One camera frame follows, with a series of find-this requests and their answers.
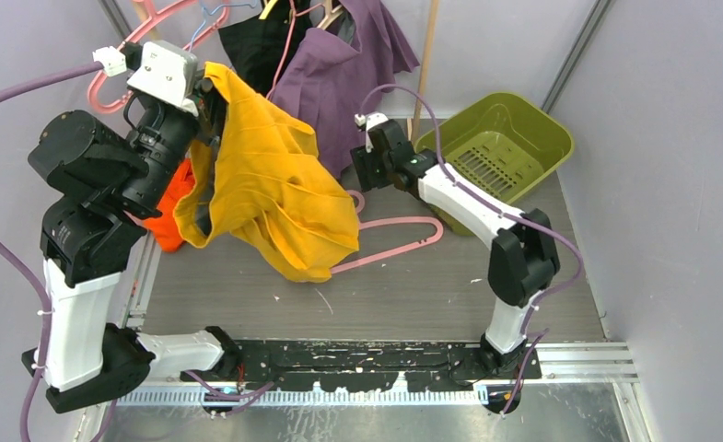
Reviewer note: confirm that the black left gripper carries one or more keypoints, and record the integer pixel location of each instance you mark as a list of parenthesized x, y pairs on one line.
[(203, 123)]

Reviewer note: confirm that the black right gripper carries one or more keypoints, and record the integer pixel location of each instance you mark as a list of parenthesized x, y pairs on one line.
[(362, 161)]

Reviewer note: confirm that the pink plastic hanger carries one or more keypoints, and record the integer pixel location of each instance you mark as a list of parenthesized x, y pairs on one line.
[(397, 247)]

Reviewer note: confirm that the yellow skirt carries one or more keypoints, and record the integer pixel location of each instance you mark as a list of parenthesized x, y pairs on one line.
[(266, 186)]

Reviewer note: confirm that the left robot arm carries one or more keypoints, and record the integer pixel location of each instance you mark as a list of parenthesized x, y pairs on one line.
[(109, 184)]

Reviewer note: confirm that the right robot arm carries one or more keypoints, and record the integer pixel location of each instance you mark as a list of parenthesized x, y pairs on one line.
[(520, 256)]

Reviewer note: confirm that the pink empty hanger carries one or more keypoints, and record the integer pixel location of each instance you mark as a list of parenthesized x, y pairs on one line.
[(118, 60)]

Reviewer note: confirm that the purple skirt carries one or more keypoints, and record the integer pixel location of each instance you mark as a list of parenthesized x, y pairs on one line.
[(329, 79)]

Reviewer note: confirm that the black skirt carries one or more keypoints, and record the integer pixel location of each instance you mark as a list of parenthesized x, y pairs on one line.
[(255, 46)]

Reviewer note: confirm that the cream yellow hanger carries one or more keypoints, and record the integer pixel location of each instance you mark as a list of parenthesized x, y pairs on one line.
[(267, 8)]

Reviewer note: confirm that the orange cloth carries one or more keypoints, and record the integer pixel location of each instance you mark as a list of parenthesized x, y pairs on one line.
[(164, 228)]

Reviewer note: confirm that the green plastic basket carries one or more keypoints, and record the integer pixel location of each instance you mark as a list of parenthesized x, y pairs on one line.
[(503, 144)]

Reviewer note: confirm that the wooden clothes rack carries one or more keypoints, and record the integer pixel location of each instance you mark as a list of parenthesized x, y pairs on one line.
[(153, 13)]

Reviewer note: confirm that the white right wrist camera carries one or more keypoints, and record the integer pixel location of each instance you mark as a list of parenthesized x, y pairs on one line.
[(366, 122)]

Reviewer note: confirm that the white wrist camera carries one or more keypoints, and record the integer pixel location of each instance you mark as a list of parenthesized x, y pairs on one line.
[(168, 73), (366, 122)]

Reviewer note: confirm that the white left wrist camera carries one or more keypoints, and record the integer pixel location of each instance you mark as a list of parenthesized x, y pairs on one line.
[(168, 73)]

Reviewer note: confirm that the thin pink wire hanger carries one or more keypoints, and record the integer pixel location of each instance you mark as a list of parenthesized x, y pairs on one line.
[(294, 15)]

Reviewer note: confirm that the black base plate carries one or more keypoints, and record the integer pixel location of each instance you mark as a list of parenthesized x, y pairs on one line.
[(358, 366)]

